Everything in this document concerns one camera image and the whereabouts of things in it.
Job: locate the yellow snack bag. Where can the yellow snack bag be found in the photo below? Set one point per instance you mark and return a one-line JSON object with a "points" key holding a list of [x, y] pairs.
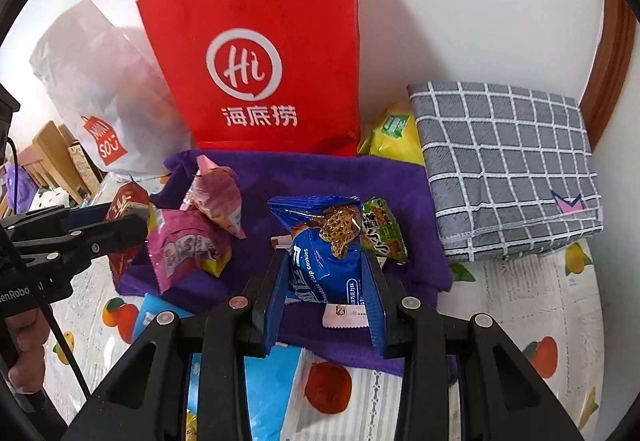
{"points": [[393, 136]]}

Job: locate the red snack packet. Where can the red snack packet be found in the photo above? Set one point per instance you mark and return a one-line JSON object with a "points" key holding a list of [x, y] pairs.
{"points": [[130, 210]]}

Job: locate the purple towel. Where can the purple towel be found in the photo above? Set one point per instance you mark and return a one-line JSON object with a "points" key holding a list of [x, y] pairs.
{"points": [[263, 176]]}

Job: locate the blue cookie packet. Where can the blue cookie packet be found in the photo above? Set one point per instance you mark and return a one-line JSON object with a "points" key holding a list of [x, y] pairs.
{"points": [[325, 265]]}

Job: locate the magenta snack packet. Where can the magenta snack packet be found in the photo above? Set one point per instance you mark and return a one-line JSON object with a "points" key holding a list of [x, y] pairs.
{"points": [[183, 242]]}

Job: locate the yellow snack packet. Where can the yellow snack packet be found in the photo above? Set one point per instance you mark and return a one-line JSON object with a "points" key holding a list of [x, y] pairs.
{"points": [[191, 426]]}

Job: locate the white dotted cloth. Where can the white dotted cloth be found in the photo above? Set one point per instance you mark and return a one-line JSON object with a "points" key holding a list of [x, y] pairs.
{"points": [[46, 198]]}

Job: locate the brown door frame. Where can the brown door frame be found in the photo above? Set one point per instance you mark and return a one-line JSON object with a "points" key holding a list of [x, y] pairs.
{"points": [[610, 67]]}

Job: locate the pink white snack packet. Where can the pink white snack packet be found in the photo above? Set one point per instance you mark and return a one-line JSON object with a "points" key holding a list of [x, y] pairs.
{"points": [[338, 315]]}

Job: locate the purple plush toy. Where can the purple plush toy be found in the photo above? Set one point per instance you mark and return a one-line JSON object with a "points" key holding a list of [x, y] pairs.
{"points": [[20, 189]]}

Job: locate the fruit print tablecloth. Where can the fruit print tablecloth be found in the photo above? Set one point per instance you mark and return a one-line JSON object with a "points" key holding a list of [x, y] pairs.
{"points": [[554, 317]]}

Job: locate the white Miniso plastic bag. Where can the white Miniso plastic bag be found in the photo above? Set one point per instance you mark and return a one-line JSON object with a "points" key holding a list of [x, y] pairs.
{"points": [[111, 96]]}

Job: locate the green snack packet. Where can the green snack packet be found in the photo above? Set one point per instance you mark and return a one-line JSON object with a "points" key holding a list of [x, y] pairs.
{"points": [[380, 231]]}

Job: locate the blue tissue pack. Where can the blue tissue pack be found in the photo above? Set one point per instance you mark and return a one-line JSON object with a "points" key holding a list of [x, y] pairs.
{"points": [[268, 381]]}

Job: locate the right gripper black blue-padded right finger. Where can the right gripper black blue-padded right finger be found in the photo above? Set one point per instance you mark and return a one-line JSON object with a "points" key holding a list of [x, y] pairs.
{"points": [[502, 397]]}

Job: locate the patterned book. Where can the patterned book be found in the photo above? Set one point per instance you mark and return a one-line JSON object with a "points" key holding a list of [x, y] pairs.
{"points": [[90, 175]]}

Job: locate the person's left hand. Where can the person's left hand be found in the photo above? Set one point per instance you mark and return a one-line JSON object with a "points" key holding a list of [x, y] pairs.
{"points": [[31, 332]]}

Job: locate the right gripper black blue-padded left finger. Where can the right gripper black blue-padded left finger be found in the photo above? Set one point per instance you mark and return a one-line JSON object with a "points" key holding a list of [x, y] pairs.
{"points": [[144, 395]]}

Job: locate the red Haidilao paper bag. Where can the red Haidilao paper bag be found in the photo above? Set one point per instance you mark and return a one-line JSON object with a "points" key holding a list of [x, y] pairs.
{"points": [[261, 75]]}

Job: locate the grey plaid folded cloth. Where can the grey plaid folded cloth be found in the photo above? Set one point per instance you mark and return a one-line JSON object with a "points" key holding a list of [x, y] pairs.
{"points": [[510, 169]]}

